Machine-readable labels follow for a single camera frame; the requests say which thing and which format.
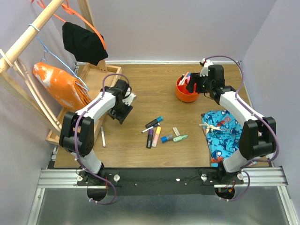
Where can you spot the black cap white marker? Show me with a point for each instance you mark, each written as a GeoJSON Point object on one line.
{"type": "Point", "coordinates": [103, 137]}

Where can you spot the green highlighter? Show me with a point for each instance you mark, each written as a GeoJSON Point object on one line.
{"type": "Point", "coordinates": [179, 138]}

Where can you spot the blue cap grey glue stick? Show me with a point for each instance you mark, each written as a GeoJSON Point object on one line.
{"type": "Point", "coordinates": [166, 138]}

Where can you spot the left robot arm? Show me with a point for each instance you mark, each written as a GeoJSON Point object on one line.
{"type": "Point", "coordinates": [77, 133]}

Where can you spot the pink cap white marker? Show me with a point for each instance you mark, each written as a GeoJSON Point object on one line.
{"type": "Point", "coordinates": [185, 76]}

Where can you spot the blue wire hanger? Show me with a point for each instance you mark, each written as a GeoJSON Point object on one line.
{"type": "Point", "coordinates": [46, 50]}

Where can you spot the wooden tray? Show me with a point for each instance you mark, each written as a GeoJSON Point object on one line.
{"type": "Point", "coordinates": [93, 77]}

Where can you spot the small beige eraser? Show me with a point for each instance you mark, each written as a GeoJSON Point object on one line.
{"type": "Point", "coordinates": [176, 131]}

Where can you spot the white marker thin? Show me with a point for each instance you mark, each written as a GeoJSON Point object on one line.
{"type": "Point", "coordinates": [154, 126]}

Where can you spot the orange round organizer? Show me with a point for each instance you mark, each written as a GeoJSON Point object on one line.
{"type": "Point", "coordinates": [183, 94]}

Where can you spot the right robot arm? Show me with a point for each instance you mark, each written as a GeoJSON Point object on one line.
{"type": "Point", "coordinates": [258, 135]}

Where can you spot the blue cap black highlighter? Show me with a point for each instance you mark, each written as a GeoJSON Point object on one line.
{"type": "Point", "coordinates": [153, 122]}

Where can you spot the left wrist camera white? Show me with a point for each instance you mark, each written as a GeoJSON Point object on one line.
{"type": "Point", "coordinates": [128, 100]}

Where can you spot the blue shark print shorts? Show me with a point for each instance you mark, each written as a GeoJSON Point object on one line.
{"type": "Point", "coordinates": [222, 132]}

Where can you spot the black cloth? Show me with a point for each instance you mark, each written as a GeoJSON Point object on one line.
{"type": "Point", "coordinates": [85, 45]}

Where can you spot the aluminium rail frame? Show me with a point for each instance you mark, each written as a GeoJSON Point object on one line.
{"type": "Point", "coordinates": [254, 176]}

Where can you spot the pink cap glue stick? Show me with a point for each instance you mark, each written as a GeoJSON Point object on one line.
{"type": "Point", "coordinates": [187, 79]}

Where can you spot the orange tie-dye cloth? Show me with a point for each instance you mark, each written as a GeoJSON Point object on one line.
{"type": "Point", "coordinates": [68, 90]}

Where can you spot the wooden clothes rack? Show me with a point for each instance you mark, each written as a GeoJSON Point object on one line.
{"type": "Point", "coordinates": [10, 59]}

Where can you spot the blue cap white marker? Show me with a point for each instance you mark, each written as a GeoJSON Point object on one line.
{"type": "Point", "coordinates": [181, 81]}

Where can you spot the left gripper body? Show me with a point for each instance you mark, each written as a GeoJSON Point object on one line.
{"type": "Point", "coordinates": [120, 112]}

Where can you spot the purple cap black highlighter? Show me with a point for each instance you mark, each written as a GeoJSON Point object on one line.
{"type": "Point", "coordinates": [149, 138]}

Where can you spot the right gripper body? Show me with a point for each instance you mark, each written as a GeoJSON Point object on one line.
{"type": "Point", "coordinates": [195, 78]}

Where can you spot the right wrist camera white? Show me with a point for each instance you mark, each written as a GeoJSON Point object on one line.
{"type": "Point", "coordinates": [205, 67]}

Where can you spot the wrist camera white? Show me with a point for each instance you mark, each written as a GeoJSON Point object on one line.
{"type": "Point", "coordinates": [205, 67]}
{"type": "Point", "coordinates": [128, 100]}

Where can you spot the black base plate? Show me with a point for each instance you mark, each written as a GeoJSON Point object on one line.
{"type": "Point", "coordinates": [159, 181]}

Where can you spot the yellow cap pink highlighter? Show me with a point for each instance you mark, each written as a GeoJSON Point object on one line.
{"type": "Point", "coordinates": [156, 137]}

